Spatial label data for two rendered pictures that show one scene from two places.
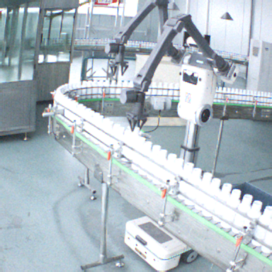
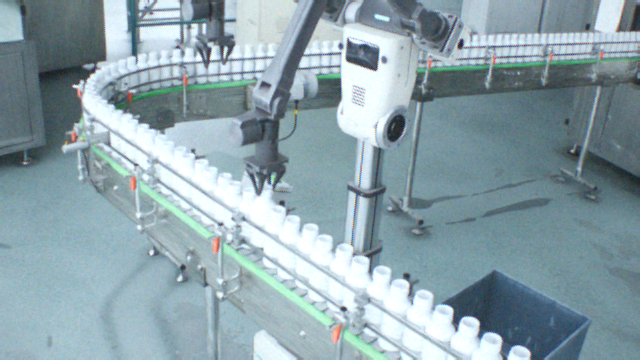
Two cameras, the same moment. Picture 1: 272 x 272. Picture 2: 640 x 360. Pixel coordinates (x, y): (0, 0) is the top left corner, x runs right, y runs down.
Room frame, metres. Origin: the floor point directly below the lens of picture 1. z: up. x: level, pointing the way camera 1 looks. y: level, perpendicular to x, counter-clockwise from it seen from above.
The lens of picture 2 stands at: (0.22, 0.07, 1.93)
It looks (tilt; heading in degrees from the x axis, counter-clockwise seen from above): 26 degrees down; 353
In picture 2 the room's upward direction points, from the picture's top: 4 degrees clockwise
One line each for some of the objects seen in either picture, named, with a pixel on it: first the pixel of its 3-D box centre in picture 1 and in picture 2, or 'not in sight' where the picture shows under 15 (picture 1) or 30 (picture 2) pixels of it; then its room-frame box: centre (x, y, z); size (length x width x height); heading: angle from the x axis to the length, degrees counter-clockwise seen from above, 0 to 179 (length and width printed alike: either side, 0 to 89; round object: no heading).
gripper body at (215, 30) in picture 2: (119, 58); (215, 28); (2.13, 0.15, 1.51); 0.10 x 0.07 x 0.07; 127
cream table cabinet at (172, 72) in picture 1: (166, 89); (300, 33); (6.14, -0.47, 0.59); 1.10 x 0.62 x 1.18; 109
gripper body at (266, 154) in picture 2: (137, 109); (266, 151); (1.70, 0.00, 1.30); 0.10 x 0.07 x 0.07; 127
